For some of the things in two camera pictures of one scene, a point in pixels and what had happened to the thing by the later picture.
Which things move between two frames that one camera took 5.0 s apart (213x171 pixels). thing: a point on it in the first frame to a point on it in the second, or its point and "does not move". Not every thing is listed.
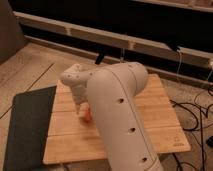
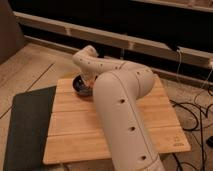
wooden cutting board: (70, 138) does not move
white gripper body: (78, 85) to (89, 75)
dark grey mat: (31, 113) does not move
